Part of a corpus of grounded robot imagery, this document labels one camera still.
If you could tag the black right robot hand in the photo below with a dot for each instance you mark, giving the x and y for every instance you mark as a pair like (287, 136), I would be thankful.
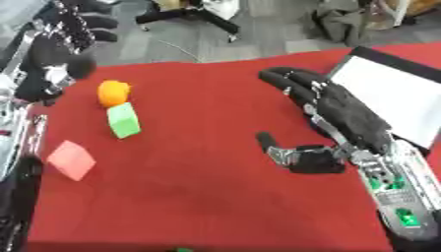
(350, 118)

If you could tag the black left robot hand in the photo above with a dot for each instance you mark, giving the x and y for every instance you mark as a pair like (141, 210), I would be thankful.
(49, 70)

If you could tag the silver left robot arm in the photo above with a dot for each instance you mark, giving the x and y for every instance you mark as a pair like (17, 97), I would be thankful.
(14, 138)

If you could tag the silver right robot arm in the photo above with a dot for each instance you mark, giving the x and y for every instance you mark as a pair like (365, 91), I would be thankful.
(402, 197)

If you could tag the orange toy ball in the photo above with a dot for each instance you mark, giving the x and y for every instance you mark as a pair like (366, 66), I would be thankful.
(112, 93)

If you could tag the green block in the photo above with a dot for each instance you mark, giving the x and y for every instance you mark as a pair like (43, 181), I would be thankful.
(124, 120)

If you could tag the pink block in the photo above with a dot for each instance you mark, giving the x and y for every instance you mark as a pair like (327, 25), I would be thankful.
(71, 160)

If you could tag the grey bag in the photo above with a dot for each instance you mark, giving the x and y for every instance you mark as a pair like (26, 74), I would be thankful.
(344, 23)

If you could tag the black chair base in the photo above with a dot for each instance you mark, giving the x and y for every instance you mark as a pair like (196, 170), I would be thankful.
(195, 13)

